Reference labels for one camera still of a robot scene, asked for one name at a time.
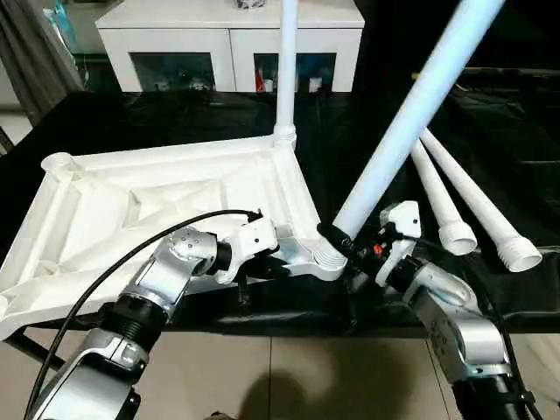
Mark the white plastic table top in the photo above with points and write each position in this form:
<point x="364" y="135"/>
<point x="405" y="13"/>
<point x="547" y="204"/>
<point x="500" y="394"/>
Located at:
<point x="131" y="210"/>

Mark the white plastic table leg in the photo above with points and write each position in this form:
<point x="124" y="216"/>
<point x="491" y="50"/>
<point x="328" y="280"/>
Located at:
<point x="411" y="122"/>
<point x="481" y="206"/>
<point x="286" y="61"/>
<point x="442" y="197"/>

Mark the small white bottle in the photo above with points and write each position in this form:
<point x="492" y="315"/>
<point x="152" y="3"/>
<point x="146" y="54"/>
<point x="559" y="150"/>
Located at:
<point x="315" y="85"/>

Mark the small red bottle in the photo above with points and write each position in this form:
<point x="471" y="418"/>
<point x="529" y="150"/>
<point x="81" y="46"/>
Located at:
<point x="260" y="83"/>

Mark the black mat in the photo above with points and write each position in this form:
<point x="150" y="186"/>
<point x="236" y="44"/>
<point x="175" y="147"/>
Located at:
<point x="157" y="114"/>

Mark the white cabinet with glass doors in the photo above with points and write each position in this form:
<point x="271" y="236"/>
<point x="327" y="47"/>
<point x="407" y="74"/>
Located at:
<point x="192" y="31"/>

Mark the dark tangled small object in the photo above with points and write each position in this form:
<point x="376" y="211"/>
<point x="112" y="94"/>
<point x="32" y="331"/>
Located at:
<point x="249" y="3"/>

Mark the grey curtain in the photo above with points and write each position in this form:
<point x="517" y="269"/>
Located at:
<point x="31" y="52"/>

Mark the light blue plastic item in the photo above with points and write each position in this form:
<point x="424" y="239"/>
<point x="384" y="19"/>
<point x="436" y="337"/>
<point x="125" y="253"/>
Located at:
<point x="61" y="17"/>

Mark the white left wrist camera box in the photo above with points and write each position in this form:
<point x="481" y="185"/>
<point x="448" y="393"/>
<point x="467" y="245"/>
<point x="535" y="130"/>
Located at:
<point x="255" y="238"/>

